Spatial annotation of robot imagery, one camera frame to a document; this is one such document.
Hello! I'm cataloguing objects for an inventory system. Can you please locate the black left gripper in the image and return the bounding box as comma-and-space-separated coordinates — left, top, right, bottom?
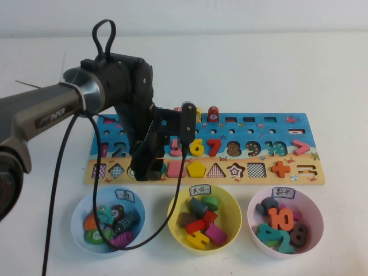
114, 99, 168, 183

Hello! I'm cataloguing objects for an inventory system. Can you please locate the pink wooden trapezoid piece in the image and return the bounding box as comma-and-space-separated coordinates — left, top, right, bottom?
167, 162, 186, 178

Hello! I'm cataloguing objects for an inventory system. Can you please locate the paper label on blue bowl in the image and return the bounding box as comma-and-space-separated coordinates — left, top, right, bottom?
114, 188, 136, 202

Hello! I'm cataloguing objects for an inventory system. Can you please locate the yellow wooden pentagon piece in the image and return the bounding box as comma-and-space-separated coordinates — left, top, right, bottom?
187, 161, 208, 178

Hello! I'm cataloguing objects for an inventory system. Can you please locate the paper label on yellow bowl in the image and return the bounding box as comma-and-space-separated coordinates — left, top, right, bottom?
189, 185, 212, 198

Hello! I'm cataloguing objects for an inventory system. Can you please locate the green wooden round piece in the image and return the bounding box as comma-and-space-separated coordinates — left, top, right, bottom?
200, 195, 221, 212

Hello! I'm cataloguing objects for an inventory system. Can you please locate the red wooden shape piece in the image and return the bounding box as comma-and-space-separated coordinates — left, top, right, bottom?
185, 219, 205, 236
202, 211, 219, 228

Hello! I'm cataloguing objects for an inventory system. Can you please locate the light blue plastic bowl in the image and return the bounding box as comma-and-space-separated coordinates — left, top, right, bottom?
71, 186, 146, 254

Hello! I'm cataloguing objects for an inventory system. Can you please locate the yellow wooden equals piece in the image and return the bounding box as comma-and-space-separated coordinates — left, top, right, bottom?
186, 231, 210, 250

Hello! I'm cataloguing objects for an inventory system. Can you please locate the yellow plastic bowl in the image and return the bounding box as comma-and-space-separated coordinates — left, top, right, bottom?
167, 185, 243, 256

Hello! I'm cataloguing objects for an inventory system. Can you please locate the magenta wooden square piece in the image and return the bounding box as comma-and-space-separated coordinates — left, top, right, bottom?
204, 223, 228, 247

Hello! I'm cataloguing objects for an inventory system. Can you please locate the wooden number shape puzzle board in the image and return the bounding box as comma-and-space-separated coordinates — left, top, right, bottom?
83, 113, 325, 186

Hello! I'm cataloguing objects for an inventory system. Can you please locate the orange wooden plus piece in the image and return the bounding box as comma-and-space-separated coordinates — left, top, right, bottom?
270, 160, 292, 178

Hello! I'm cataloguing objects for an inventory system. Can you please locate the paper label on pink bowl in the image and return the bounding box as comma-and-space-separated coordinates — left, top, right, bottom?
272, 186, 296, 200

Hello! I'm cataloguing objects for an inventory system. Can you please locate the pink greater-than sign piece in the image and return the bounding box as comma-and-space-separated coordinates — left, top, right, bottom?
292, 140, 311, 156

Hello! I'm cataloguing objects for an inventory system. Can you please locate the pink plastic bowl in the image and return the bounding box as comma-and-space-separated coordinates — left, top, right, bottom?
247, 186, 324, 260

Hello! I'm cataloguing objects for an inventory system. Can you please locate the pink wooden number 5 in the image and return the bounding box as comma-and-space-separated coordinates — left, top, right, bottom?
170, 139, 185, 158

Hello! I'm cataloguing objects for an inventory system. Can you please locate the brown wooden fish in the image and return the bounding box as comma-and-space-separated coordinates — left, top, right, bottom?
110, 204, 125, 225

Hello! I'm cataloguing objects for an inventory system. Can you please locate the yellow wooden number 6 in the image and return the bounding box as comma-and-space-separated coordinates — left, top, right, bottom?
187, 139, 205, 158

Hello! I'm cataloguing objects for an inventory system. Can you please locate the dark navy wooden fish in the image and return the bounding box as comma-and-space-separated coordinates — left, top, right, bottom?
112, 211, 141, 235

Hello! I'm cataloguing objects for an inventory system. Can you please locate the dark slate wooden rectangle block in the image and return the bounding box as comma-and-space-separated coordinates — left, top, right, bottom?
188, 197, 208, 219

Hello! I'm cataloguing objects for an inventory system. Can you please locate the teal wooden fish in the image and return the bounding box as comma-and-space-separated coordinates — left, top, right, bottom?
96, 204, 116, 225

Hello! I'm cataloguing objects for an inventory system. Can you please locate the red wooden number 7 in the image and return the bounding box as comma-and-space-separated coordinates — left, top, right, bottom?
207, 139, 223, 158

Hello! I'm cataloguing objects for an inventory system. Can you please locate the magenta wooden fish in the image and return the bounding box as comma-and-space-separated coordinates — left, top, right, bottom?
109, 232, 135, 251

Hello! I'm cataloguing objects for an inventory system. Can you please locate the orange wooden fish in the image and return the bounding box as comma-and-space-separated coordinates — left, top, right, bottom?
83, 208, 100, 230

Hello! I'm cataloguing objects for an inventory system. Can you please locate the green wooden fish number 3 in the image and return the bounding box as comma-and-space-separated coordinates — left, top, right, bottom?
85, 228, 113, 244

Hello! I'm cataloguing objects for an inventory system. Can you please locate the red fish peg number 7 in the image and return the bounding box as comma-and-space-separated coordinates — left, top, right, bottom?
208, 106, 220, 124

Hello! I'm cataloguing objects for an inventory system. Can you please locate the slate grey wooden number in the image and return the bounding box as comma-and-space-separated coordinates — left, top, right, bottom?
255, 197, 279, 215

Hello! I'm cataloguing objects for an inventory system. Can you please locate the teal wooden number 4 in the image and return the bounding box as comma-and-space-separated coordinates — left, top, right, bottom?
256, 224, 278, 244

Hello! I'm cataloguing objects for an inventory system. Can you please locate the orange wooden number 10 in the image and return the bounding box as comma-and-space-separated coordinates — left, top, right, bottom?
267, 207, 294, 231

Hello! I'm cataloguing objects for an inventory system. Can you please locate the teal wooden number 2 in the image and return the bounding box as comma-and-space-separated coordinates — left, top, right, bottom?
270, 231, 296, 254

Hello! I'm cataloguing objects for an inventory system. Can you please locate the magenta wooden number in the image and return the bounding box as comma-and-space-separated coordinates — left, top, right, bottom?
278, 204, 303, 222

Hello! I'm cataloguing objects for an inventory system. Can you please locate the brown wooden number 8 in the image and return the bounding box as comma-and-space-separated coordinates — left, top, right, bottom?
289, 223, 310, 247

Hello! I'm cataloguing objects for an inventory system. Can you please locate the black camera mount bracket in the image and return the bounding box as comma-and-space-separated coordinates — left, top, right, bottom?
156, 106, 185, 136

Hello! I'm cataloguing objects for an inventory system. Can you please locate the black camera cable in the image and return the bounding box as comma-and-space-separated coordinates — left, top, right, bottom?
90, 113, 190, 251

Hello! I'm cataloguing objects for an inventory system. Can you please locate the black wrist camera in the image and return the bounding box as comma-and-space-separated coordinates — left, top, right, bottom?
178, 101, 198, 146

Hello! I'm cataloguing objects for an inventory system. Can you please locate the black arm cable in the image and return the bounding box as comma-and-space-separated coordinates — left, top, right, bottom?
41, 112, 80, 276

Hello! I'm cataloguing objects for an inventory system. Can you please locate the black looped cable on wrist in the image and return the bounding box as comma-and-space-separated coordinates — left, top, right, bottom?
92, 19, 117, 60

